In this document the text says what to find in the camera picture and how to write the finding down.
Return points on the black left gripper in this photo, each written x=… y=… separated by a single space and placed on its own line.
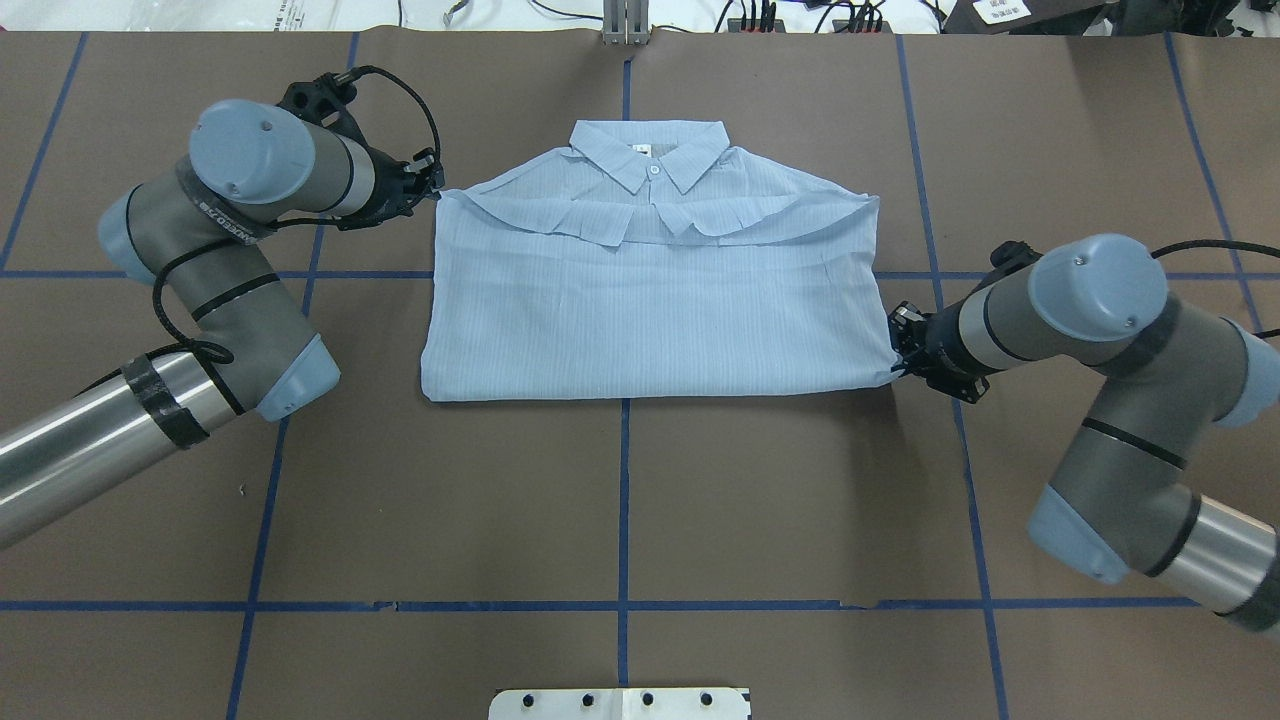
x=389 y=191

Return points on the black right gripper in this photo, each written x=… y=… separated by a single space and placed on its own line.
x=943 y=345

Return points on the light blue button-up shirt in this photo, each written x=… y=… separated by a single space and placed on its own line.
x=654 y=258

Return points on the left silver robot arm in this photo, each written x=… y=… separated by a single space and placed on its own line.
x=238 y=340

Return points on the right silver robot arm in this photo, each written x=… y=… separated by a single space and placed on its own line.
x=1170 y=371

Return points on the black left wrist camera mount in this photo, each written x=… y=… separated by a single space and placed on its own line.
x=324 y=102

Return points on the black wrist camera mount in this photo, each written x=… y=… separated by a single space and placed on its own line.
x=1009 y=258
x=324 y=102

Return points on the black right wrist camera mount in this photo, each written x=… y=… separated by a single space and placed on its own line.
x=1009 y=258

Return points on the aluminium frame post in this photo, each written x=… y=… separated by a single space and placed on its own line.
x=626 y=22

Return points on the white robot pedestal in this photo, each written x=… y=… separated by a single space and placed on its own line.
x=622 y=703

